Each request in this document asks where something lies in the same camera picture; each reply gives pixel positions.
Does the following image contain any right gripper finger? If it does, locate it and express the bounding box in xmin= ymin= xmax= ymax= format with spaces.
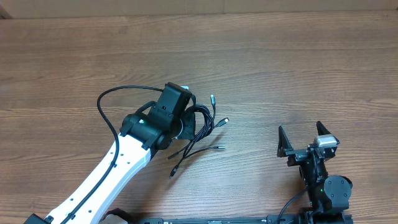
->
xmin=316 ymin=121 xmax=331 ymax=136
xmin=277 ymin=126 xmax=293 ymax=157

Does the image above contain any black multi-head usb cable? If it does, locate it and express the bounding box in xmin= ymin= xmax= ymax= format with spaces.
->
xmin=167 ymin=94 xmax=230 ymax=180

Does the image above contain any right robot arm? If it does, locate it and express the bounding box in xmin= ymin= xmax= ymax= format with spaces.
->
xmin=276 ymin=121 xmax=353 ymax=223

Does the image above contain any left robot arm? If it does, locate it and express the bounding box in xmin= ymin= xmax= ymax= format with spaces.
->
xmin=24 ymin=82 xmax=196 ymax=224

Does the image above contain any right camera cable black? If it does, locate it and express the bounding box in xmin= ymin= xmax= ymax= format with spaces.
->
xmin=277 ymin=187 xmax=308 ymax=224

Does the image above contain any camera cable black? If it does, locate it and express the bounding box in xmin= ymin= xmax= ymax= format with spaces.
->
xmin=277 ymin=187 xmax=308 ymax=224
xmin=60 ymin=85 xmax=165 ymax=224

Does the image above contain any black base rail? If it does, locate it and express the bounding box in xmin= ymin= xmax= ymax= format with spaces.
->
xmin=102 ymin=208 xmax=354 ymax=224

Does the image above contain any left camera cable black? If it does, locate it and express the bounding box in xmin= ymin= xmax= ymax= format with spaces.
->
xmin=60 ymin=85 xmax=165 ymax=224

